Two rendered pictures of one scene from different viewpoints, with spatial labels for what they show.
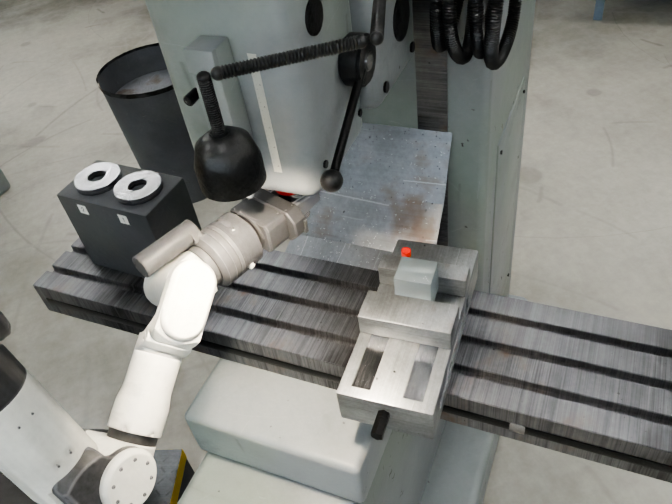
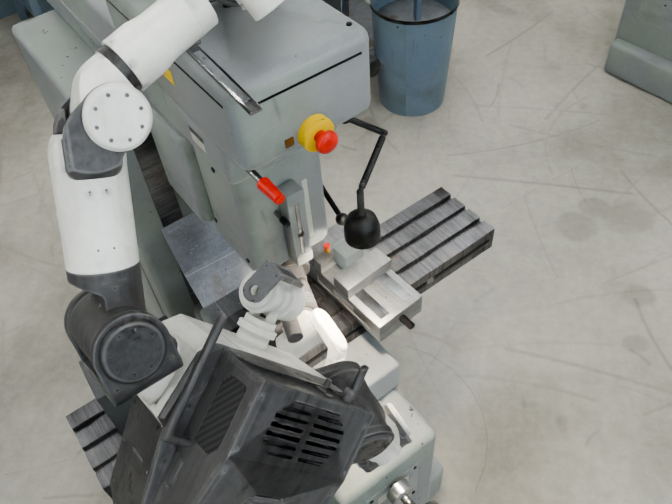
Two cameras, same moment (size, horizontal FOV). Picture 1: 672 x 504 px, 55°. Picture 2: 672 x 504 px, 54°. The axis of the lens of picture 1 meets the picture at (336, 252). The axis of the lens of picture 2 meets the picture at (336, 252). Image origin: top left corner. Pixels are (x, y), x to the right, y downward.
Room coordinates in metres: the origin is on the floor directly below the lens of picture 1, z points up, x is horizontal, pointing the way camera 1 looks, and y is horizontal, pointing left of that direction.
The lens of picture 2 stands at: (0.20, 0.89, 2.44)
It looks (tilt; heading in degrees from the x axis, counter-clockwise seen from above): 50 degrees down; 299
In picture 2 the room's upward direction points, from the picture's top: 6 degrees counter-clockwise
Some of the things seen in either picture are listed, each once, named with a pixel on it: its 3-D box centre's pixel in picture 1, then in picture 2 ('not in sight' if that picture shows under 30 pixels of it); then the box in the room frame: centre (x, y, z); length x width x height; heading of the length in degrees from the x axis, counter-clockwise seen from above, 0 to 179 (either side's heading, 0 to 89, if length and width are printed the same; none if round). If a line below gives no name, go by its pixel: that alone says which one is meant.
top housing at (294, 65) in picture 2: not in sight; (231, 41); (0.82, 0.05, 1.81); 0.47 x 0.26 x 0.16; 151
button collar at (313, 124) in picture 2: not in sight; (316, 133); (0.61, 0.16, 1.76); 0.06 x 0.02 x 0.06; 61
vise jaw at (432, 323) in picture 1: (408, 318); (362, 272); (0.66, -0.10, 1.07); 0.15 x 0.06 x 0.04; 64
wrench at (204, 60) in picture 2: not in sight; (214, 70); (0.73, 0.23, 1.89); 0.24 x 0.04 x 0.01; 149
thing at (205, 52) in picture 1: (227, 121); (295, 224); (0.71, 0.11, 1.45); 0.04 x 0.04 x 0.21; 61
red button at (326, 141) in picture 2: not in sight; (324, 140); (0.59, 0.18, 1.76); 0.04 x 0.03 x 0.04; 61
